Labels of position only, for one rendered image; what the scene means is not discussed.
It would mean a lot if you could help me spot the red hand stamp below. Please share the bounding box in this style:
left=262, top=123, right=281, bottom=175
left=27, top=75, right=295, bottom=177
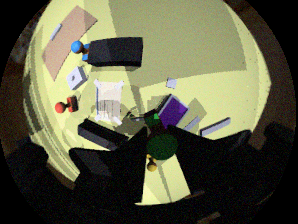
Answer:
left=56, top=96, right=78, bottom=113

